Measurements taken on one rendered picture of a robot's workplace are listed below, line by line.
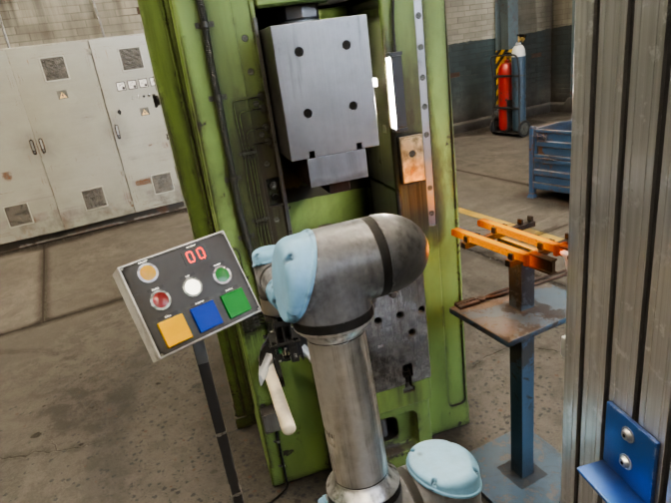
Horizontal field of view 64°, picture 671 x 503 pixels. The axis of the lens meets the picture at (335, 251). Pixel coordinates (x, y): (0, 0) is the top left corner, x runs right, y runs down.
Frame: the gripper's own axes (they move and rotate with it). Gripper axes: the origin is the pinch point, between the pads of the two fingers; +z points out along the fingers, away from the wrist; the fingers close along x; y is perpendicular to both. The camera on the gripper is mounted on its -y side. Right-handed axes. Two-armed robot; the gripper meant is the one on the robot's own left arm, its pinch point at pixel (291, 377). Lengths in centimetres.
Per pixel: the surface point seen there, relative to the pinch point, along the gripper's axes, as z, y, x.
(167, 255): -25, -38, -27
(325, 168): -39, -53, 25
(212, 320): -5.9, -29.0, -18.3
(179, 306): -12.1, -29.6, -26.4
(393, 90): -59, -66, 54
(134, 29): -125, -632, -88
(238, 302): -7.3, -34.5, -10.3
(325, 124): -53, -54, 27
